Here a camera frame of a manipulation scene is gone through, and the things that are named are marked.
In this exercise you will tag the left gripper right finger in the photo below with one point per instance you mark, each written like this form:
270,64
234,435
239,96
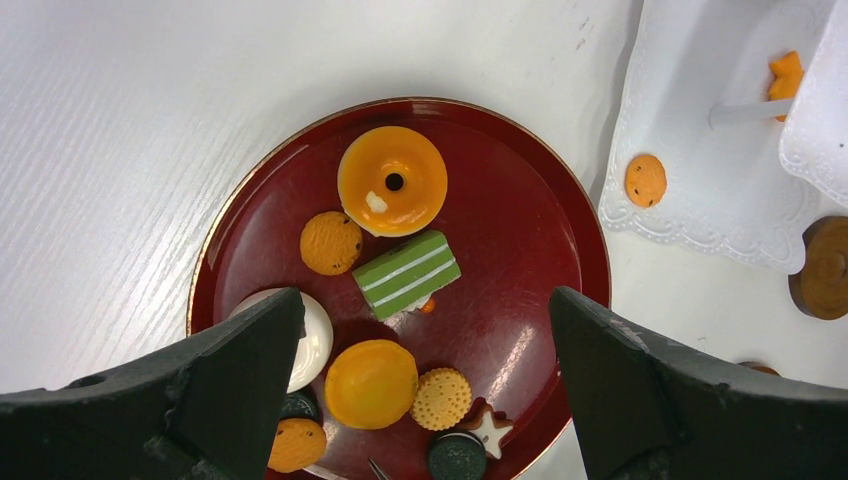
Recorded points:
645,406

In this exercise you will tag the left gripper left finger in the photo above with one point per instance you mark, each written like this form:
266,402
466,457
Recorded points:
206,407

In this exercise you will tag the small chip cookie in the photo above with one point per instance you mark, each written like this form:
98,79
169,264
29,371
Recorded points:
645,181

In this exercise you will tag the dark red round tray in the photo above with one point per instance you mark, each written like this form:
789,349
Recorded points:
516,218

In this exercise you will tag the white three-tier dessert stand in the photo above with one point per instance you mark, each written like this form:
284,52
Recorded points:
727,192

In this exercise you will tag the orange fish-shaped pastry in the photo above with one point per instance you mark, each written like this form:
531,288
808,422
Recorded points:
788,73

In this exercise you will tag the metal serving tongs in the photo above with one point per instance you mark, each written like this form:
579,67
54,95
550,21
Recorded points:
377,470

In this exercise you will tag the chocolate chip cookie lower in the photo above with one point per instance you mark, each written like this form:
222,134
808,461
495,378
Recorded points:
298,443

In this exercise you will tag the chocolate chip cookie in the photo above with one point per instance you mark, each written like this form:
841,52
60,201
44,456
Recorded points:
298,443
330,243

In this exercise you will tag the white chocolate-drizzled donut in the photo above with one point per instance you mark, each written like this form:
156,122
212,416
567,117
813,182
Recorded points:
314,348

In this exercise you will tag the white star cookie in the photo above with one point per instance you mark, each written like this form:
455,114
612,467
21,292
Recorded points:
490,427

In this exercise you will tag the large orange egg tart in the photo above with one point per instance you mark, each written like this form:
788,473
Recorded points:
371,385

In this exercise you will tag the dark chocolate sandwich cookie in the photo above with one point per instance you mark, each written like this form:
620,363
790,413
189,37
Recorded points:
456,456

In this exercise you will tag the chocolate chip cookie upper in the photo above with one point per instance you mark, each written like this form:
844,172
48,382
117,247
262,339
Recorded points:
330,243

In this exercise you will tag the round beige biscuit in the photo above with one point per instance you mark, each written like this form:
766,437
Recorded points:
443,398

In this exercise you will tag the near brown wooden coaster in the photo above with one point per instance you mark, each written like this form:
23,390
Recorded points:
819,289

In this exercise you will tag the green striped cake slice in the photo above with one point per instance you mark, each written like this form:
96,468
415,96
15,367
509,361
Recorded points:
407,276

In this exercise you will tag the orange glazed donut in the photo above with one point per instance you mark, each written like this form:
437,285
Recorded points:
392,181

